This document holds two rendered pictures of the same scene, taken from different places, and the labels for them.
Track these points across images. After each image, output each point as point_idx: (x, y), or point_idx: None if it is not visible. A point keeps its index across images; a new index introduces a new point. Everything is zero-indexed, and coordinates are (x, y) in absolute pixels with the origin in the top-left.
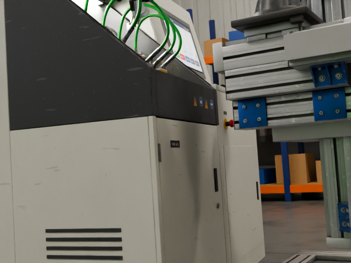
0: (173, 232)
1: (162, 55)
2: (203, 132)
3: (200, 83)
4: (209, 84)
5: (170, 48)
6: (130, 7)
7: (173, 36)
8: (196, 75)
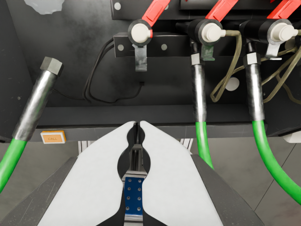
0: None
1: (250, 104)
2: None
3: (280, 123)
4: (279, 134)
5: (254, 133)
6: (51, 180)
7: (275, 171)
8: (298, 125)
